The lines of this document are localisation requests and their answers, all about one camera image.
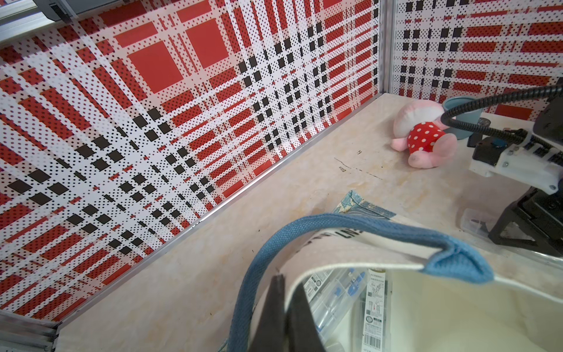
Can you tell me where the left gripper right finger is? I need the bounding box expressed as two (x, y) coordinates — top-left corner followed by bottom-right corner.
(286, 284), (325, 352)

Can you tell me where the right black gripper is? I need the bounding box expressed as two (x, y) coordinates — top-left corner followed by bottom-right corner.
(489, 188), (562, 258)

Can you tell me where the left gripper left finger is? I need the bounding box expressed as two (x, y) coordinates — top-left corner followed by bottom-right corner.
(249, 274), (285, 352)

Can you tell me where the clear compass case red label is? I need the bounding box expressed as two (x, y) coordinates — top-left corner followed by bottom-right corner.
(303, 268), (368, 343)

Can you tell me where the cream canvas tote bag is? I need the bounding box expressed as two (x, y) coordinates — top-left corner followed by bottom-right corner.
(224, 192), (562, 351)

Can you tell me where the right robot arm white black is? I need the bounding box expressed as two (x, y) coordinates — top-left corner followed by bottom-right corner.
(440, 83), (562, 258)

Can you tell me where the clear compass case barcode label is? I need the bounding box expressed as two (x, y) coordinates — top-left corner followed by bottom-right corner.
(360, 269), (386, 352)

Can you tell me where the small black tool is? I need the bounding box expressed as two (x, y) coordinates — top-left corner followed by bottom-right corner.
(467, 117), (491, 148)

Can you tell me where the teal ceramic cup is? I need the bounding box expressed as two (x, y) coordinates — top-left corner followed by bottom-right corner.
(442, 96), (483, 140)

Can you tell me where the pink plush toy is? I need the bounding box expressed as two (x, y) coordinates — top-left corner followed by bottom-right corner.
(390, 100), (457, 169)

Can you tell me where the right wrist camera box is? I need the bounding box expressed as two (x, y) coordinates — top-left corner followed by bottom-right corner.
(469, 133), (562, 195)

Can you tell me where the black wall hook rail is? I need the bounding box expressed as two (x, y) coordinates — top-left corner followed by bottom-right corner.
(33, 0), (123, 23)

